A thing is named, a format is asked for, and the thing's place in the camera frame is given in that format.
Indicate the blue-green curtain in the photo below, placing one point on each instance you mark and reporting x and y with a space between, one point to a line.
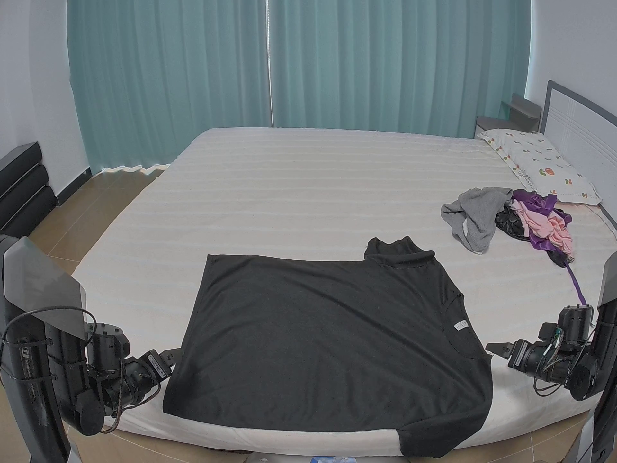
168 65
395 51

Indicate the pile of clothes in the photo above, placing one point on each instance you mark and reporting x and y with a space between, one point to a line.
542 224

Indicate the grey bedside table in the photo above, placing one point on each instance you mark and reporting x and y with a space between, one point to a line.
515 114

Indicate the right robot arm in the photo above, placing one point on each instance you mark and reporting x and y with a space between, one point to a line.
585 360

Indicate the bed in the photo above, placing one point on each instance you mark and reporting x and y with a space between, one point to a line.
313 196

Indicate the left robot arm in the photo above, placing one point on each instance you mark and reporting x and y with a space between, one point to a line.
33 379

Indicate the white printed pillow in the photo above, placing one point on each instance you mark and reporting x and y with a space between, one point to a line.
540 162

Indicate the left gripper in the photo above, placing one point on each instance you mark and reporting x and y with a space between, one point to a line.
144 374

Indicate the black T-shirt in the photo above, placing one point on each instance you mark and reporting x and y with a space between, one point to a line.
313 335

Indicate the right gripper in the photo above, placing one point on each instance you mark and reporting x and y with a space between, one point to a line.
530 360

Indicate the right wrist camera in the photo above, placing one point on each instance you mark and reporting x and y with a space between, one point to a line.
549 332

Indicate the grey garment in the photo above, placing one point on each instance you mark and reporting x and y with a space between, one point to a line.
477 210

